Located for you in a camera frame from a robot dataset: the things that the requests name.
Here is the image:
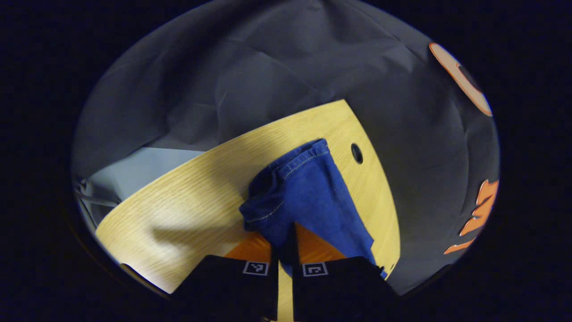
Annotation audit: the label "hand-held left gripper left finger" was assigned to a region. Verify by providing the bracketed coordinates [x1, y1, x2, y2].
[171, 232, 279, 321]

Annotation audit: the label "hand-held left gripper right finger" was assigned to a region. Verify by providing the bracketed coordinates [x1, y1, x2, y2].
[292, 222, 399, 321]

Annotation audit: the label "blue denim jeans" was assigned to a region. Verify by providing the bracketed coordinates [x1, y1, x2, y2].
[240, 139, 387, 279]

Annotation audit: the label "black backdrop cloth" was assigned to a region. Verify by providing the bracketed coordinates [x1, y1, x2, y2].
[71, 0, 500, 296]

